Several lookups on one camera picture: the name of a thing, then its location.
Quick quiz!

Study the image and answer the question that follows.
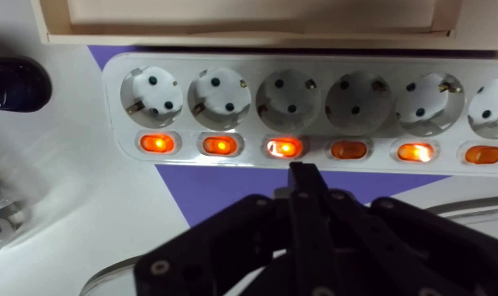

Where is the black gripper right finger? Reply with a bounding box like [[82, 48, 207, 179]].
[[304, 161, 498, 296]]

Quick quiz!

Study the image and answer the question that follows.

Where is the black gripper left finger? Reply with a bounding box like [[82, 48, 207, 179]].
[[133, 161, 311, 296]]

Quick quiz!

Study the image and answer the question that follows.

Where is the orange rocker switch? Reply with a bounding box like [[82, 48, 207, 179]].
[[329, 138, 370, 161], [138, 132, 177, 156], [200, 133, 240, 158], [265, 135, 306, 161], [463, 143, 498, 166], [396, 141, 437, 164]]

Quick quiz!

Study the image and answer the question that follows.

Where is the white multi-socket power strip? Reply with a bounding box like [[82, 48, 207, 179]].
[[100, 49, 498, 179]]

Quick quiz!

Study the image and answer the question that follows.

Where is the purple paper sheet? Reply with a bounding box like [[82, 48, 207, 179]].
[[87, 44, 452, 229]]

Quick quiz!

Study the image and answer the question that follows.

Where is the glossy black rounded object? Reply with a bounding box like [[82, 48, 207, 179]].
[[0, 54, 54, 115]]

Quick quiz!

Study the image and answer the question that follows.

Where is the thick white power cable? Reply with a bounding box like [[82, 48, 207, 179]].
[[79, 192, 498, 296]]

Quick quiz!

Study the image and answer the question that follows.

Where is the light wooden frame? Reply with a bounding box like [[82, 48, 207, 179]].
[[29, 0, 498, 53]]

